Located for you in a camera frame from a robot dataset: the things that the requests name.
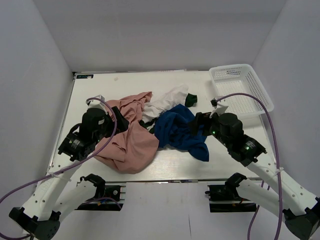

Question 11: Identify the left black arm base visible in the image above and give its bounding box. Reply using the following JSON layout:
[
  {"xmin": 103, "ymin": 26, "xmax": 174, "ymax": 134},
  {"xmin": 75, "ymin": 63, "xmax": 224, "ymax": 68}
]
[{"xmin": 76, "ymin": 183, "xmax": 126, "ymax": 212}]

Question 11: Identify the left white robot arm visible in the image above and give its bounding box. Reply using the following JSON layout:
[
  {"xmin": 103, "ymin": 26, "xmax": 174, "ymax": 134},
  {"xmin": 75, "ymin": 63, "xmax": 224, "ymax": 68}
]
[{"xmin": 9, "ymin": 105, "xmax": 129, "ymax": 240}]

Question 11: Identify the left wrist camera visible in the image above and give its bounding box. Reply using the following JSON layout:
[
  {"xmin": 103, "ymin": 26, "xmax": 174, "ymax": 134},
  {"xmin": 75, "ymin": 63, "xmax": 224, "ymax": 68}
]
[{"xmin": 86, "ymin": 94, "xmax": 106, "ymax": 111}]

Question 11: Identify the small teal label sticker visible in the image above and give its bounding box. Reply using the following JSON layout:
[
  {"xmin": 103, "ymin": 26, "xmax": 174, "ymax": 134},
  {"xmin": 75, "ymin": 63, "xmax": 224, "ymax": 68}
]
[{"xmin": 76, "ymin": 74, "xmax": 94, "ymax": 79}]

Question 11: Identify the dark green t shirt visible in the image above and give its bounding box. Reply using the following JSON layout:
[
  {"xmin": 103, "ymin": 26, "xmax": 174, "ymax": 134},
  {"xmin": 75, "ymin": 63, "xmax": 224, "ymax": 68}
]
[{"xmin": 184, "ymin": 93, "xmax": 198, "ymax": 108}]

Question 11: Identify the pink t shirt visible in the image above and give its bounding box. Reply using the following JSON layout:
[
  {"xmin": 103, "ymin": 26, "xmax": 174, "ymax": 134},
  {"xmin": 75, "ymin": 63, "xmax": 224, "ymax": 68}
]
[{"xmin": 94, "ymin": 91, "xmax": 159, "ymax": 174}]

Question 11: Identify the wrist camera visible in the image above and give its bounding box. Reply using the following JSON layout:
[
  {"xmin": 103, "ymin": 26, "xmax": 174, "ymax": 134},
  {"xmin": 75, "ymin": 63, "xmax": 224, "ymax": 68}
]
[
  {"xmin": 209, "ymin": 98, "xmax": 229, "ymax": 119},
  {"xmin": 86, "ymin": 94, "xmax": 106, "ymax": 111}
]

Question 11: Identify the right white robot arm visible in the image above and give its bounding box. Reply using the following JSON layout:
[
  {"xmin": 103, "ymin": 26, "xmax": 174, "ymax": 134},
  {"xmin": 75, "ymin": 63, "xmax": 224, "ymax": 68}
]
[{"xmin": 188, "ymin": 112, "xmax": 320, "ymax": 240}]

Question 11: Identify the white plastic basket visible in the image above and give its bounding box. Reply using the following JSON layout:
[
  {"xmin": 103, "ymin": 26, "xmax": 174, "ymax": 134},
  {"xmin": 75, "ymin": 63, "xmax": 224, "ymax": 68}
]
[{"xmin": 208, "ymin": 64, "xmax": 274, "ymax": 119}]

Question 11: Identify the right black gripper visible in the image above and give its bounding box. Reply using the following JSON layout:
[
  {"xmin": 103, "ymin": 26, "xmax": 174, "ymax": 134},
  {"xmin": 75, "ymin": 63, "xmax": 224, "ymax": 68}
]
[{"xmin": 187, "ymin": 108, "xmax": 232, "ymax": 148}]

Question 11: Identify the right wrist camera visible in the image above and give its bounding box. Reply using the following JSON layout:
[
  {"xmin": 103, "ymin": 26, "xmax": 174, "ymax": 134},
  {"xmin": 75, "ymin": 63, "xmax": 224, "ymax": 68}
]
[{"xmin": 209, "ymin": 98, "xmax": 229, "ymax": 119}]

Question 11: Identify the white t shirt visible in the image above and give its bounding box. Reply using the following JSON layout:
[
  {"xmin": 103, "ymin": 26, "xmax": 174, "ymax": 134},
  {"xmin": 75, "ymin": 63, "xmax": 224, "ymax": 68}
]
[{"xmin": 141, "ymin": 84, "xmax": 189, "ymax": 123}]

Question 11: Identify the blue t shirt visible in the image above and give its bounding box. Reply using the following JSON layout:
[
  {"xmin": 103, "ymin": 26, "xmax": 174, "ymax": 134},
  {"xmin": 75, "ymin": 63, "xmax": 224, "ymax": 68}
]
[{"xmin": 154, "ymin": 104, "xmax": 209, "ymax": 162}]

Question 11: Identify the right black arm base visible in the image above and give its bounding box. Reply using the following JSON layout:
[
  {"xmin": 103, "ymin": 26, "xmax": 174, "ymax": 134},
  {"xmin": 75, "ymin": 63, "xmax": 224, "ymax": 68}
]
[{"xmin": 204, "ymin": 184, "xmax": 257, "ymax": 213}]

